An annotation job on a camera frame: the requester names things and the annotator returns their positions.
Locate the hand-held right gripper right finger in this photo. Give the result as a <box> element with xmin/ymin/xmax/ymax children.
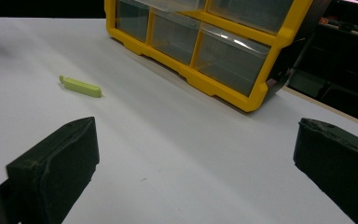
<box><xmin>293</xmin><ymin>118</ymin><xmax>358</xmax><ymax>224</ymax></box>

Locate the yellow drawer organizer cabinet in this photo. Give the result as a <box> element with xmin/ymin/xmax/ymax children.
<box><xmin>103</xmin><ymin>0</ymin><xmax>334</xmax><ymax>113</ymax></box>

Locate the light green plastic lever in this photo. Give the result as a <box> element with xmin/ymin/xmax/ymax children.
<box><xmin>59</xmin><ymin>75</ymin><xmax>103</xmax><ymax>99</ymax></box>

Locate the dark equipment beside table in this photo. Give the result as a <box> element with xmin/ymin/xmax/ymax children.
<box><xmin>287</xmin><ymin>0</ymin><xmax>358</xmax><ymax>127</ymax></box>

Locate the clear plastic drawer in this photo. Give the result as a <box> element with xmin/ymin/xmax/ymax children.
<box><xmin>207</xmin><ymin>0</ymin><xmax>295</xmax><ymax>35</ymax></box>
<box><xmin>150</xmin><ymin>8</ymin><xmax>202</xmax><ymax>66</ymax></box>
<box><xmin>116</xmin><ymin>0</ymin><xmax>150</xmax><ymax>44</ymax></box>
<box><xmin>194</xmin><ymin>22</ymin><xmax>271</xmax><ymax>98</ymax></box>
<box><xmin>134</xmin><ymin>0</ymin><xmax>207</xmax><ymax>13</ymax></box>

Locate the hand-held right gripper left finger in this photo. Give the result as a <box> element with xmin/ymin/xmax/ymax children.
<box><xmin>0</xmin><ymin>116</ymin><xmax>101</xmax><ymax>224</ymax></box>

